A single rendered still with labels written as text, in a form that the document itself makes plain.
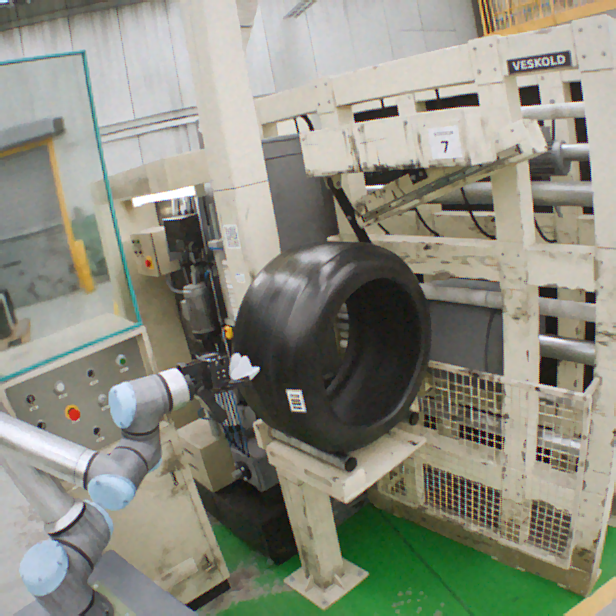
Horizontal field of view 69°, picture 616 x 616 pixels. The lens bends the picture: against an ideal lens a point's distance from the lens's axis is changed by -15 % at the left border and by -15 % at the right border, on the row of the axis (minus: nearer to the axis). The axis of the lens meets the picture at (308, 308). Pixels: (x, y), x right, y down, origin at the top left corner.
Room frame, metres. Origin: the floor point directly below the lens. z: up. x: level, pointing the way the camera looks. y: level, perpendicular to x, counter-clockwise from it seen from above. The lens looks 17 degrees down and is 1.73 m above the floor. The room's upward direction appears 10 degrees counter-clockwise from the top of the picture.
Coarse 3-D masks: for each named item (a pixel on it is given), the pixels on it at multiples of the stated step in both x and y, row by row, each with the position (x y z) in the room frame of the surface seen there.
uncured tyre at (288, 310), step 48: (288, 288) 1.22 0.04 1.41; (336, 288) 1.19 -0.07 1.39; (384, 288) 1.56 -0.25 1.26; (240, 336) 1.26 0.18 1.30; (288, 336) 1.14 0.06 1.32; (384, 336) 1.58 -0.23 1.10; (288, 384) 1.11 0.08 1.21; (336, 384) 1.52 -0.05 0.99; (384, 384) 1.49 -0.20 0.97; (288, 432) 1.19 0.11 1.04; (336, 432) 1.14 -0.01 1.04; (384, 432) 1.26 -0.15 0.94
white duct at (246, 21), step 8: (240, 0) 1.84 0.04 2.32; (248, 0) 1.84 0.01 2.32; (256, 0) 1.86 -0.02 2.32; (240, 8) 1.85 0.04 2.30; (248, 8) 1.86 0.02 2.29; (256, 8) 1.89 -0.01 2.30; (240, 16) 1.87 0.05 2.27; (248, 16) 1.88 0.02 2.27; (240, 24) 1.89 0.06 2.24; (248, 24) 1.91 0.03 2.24; (248, 32) 1.93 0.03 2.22; (200, 128) 2.14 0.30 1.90
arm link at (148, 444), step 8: (128, 432) 0.94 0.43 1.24; (152, 432) 0.95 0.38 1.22; (120, 440) 0.95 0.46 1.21; (128, 440) 0.93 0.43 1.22; (136, 440) 0.94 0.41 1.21; (144, 440) 0.94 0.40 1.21; (152, 440) 0.95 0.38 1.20; (160, 440) 0.99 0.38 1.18; (136, 448) 0.92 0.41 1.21; (144, 448) 0.93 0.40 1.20; (152, 448) 0.95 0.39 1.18; (160, 448) 0.98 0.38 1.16; (144, 456) 0.91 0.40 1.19; (152, 456) 0.94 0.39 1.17; (160, 456) 0.98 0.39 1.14; (152, 464) 0.94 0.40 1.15
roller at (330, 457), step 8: (272, 432) 1.42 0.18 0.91; (280, 432) 1.40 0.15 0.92; (280, 440) 1.40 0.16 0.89; (288, 440) 1.36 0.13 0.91; (296, 440) 1.34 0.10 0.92; (304, 448) 1.30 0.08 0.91; (312, 448) 1.28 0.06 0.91; (320, 456) 1.25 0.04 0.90; (328, 456) 1.22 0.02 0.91; (336, 456) 1.21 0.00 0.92; (344, 456) 1.20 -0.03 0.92; (352, 456) 1.20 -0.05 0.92; (336, 464) 1.19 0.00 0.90; (344, 464) 1.17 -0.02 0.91; (352, 464) 1.18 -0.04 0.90
